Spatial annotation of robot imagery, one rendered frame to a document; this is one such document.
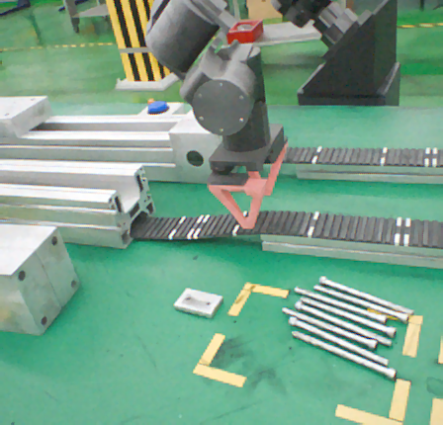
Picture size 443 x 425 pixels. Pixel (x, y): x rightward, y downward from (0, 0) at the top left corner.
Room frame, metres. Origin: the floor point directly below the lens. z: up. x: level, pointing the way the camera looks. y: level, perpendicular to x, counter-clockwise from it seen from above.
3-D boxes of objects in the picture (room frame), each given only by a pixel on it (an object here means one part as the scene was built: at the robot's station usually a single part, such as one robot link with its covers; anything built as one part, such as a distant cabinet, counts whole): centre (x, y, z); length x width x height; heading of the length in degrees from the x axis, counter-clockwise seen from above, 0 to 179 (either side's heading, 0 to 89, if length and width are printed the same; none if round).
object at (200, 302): (0.43, 0.05, 0.78); 0.05 x 0.03 x 0.01; 57
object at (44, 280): (0.51, 0.26, 0.83); 0.11 x 0.10 x 0.10; 157
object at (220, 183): (0.51, -0.04, 0.88); 0.07 x 0.07 x 0.09; 64
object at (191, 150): (0.78, -0.01, 0.83); 0.12 x 0.09 x 0.10; 153
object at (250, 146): (0.53, -0.05, 0.95); 0.10 x 0.07 x 0.07; 154
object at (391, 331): (0.37, -0.11, 0.78); 0.11 x 0.01 x 0.01; 45
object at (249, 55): (0.53, -0.05, 1.01); 0.07 x 0.06 x 0.07; 163
